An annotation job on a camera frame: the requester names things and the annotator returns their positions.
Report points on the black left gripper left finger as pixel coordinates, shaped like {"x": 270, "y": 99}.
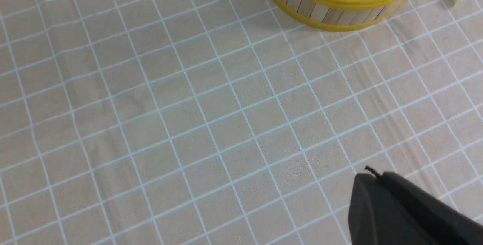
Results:
{"x": 376, "y": 217}

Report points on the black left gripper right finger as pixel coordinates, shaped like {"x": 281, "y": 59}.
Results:
{"x": 441, "y": 223}

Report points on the beige checkered tablecloth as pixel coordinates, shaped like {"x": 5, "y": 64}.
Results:
{"x": 226, "y": 122}

